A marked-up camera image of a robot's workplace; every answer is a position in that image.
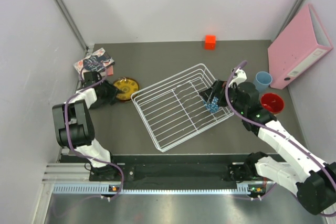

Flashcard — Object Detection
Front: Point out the Little Women book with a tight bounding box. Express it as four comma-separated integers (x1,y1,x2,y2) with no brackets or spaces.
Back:
73,48,114,73

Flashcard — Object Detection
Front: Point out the yellow patterned plate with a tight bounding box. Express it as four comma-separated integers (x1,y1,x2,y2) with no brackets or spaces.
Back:
112,77,140,102

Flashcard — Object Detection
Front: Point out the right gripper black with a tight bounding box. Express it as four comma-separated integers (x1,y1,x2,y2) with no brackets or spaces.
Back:
199,80,246,115

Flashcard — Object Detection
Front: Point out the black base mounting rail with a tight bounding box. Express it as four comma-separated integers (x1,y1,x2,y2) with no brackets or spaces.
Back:
89,153,279,190

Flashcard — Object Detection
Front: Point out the light blue cup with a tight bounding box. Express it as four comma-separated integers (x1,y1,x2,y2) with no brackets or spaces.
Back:
253,71,272,93

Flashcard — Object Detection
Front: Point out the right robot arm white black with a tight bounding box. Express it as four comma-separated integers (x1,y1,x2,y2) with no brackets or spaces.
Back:
200,80,335,215

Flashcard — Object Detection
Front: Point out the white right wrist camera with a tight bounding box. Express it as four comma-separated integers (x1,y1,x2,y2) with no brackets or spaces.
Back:
229,67,247,88

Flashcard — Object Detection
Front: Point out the blue white patterned bowl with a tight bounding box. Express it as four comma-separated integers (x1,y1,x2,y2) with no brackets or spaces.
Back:
204,97,219,114

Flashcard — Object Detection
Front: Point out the pink ring binder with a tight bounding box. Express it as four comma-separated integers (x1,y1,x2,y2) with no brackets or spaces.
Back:
268,4,333,90

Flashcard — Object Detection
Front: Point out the white wire dish rack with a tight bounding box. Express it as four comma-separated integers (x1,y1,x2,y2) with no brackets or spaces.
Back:
131,63,233,152

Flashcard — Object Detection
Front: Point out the orange cube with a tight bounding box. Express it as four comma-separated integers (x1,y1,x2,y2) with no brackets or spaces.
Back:
204,35,216,50

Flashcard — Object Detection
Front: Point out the aluminium frame post left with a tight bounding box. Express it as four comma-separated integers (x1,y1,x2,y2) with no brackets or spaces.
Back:
54,0,88,51

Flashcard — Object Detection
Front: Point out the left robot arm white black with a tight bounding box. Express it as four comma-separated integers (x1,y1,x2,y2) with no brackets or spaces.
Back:
52,71,122,181

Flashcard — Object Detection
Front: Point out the pink book underneath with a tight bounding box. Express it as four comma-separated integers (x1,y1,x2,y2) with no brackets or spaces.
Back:
105,66,114,76

